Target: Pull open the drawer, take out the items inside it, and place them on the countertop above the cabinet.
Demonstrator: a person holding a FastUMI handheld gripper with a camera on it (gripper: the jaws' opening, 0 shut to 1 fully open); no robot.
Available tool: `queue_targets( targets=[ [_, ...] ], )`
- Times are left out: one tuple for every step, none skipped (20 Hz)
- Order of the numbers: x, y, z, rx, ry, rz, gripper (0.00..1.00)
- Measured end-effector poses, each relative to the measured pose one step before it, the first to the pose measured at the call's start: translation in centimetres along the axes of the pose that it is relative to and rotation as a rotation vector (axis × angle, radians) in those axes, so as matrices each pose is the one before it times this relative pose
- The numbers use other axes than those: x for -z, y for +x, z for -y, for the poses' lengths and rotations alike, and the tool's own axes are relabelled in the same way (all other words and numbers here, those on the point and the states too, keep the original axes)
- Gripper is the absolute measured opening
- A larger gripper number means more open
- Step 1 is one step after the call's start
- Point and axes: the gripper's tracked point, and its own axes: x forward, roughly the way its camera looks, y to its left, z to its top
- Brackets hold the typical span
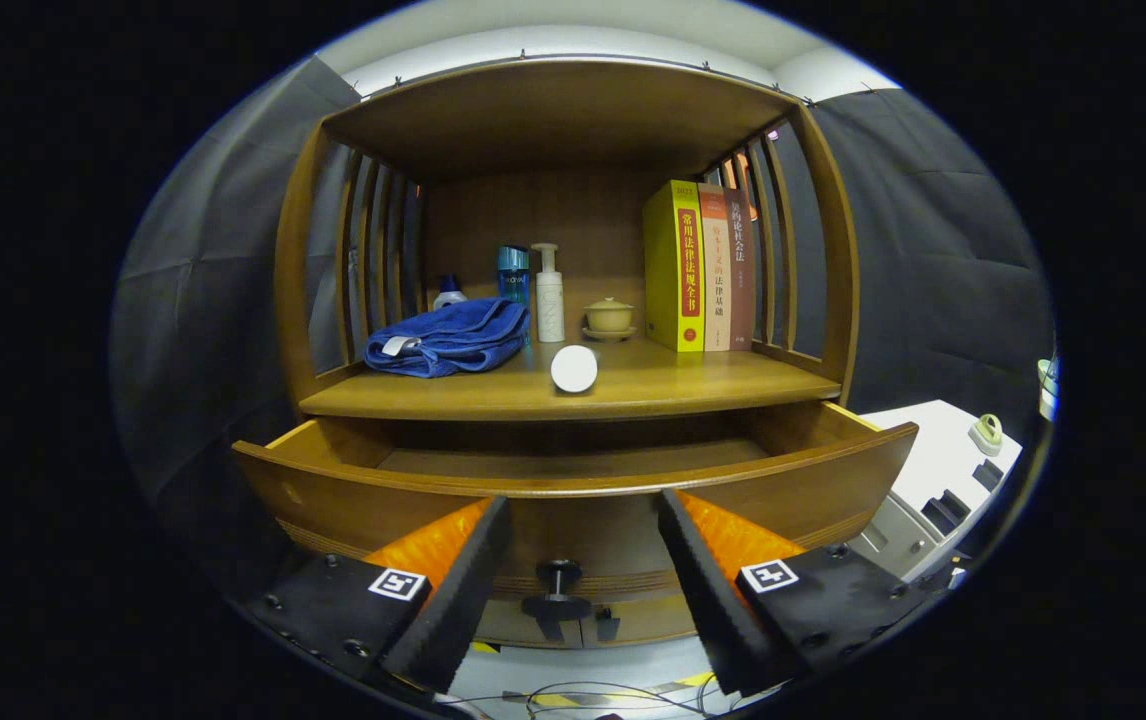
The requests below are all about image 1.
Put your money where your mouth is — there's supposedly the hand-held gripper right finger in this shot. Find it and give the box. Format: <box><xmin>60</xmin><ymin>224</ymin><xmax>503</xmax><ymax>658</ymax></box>
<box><xmin>657</xmin><ymin>488</ymin><xmax>934</xmax><ymax>698</ymax></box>

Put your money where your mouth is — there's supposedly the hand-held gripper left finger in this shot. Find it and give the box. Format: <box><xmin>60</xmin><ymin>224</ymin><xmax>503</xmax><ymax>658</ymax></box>
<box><xmin>238</xmin><ymin>495</ymin><xmax>514</xmax><ymax>696</ymax></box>

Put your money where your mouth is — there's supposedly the wooden drawer with black knob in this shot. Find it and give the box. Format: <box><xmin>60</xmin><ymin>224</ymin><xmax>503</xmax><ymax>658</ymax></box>
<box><xmin>231</xmin><ymin>400</ymin><xmax>920</xmax><ymax>641</ymax></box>

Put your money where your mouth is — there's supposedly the white facial cleanser tube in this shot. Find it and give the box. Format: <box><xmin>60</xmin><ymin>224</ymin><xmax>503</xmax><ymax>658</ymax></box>
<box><xmin>550</xmin><ymin>344</ymin><xmax>599</xmax><ymax>394</ymax></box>

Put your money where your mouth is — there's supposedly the wooden cabinet door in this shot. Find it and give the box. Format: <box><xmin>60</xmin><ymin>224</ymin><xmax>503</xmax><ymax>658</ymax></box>
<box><xmin>473</xmin><ymin>600</ymin><xmax>589</xmax><ymax>649</ymax></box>
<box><xmin>583</xmin><ymin>598</ymin><xmax>702</xmax><ymax>646</ymax></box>

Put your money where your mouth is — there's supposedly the wooden countertop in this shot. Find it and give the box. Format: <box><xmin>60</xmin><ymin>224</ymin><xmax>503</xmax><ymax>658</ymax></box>
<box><xmin>298</xmin><ymin>335</ymin><xmax>842</xmax><ymax>421</ymax></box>

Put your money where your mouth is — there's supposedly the white side cabinet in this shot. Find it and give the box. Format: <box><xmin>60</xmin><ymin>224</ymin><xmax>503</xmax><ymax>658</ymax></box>
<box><xmin>845</xmin><ymin>400</ymin><xmax>1024</xmax><ymax>583</ymax></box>

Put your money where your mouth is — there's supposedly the wooden cabinet with slatted sides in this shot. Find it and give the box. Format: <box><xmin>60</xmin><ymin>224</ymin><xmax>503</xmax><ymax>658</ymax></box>
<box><xmin>273</xmin><ymin>58</ymin><xmax>862</xmax><ymax>651</ymax></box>

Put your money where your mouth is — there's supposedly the yellow black floor tape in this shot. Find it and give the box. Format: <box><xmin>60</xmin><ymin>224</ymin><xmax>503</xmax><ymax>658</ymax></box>
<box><xmin>533</xmin><ymin>672</ymin><xmax>719</xmax><ymax>706</ymax></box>

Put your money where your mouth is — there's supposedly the blue folded towel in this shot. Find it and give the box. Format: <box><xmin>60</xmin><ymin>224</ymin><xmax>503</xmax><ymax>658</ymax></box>
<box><xmin>364</xmin><ymin>297</ymin><xmax>532</xmax><ymax>379</ymax></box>

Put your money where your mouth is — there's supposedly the yellow lidded teacup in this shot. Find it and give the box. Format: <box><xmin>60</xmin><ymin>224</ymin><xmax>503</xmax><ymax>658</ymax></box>
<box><xmin>584</xmin><ymin>297</ymin><xmax>635</xmax><ymax>333</ymax></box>

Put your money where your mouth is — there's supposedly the white pump bottle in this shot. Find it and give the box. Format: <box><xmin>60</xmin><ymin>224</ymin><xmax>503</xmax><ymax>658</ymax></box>
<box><xmin>531</xmin><ymin>243</ymin><xmax>566</xmax><ymax>344</ymax></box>

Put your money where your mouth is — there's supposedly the brown book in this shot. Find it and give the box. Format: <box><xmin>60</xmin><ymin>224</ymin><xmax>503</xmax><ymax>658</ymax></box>
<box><xmin>725</xmin><ymin>188</ymin><xmax>756</xmax><ymax>351</ymax></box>

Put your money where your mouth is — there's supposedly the orange and white book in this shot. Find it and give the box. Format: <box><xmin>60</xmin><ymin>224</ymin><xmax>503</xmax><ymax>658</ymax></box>
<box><xmin>697</xmin><ymin>183</ymin><xmax>732</xmax><ymax>352</ymax></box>

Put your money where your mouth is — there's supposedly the teal bottle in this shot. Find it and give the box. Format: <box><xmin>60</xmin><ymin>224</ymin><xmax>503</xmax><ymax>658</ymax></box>
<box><xmin>496</xmin><ymin>245</ymin><xmax>530</xmax><ymax>306</ymax></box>

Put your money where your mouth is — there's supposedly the thick yellow book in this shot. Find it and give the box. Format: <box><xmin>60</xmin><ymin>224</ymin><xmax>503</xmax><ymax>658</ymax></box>
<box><xmin>642</xmin><ymin>179</ymin><xmax>706</xmax><ymax>353</ymax></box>

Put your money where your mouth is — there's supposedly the black backdrop cloth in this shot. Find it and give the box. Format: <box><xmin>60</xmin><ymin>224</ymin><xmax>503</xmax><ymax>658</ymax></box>
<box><xmin>111</xmin><ymin>55</ymin><xmax>1054</xmax><ymax>601</ymax></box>

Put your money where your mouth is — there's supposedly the black floor cable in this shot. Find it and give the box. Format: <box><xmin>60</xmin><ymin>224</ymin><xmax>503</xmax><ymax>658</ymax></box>
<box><xmin>433</xmin><ymin>680</ymin><xmax>724</xmax><ymax>719</ymax></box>

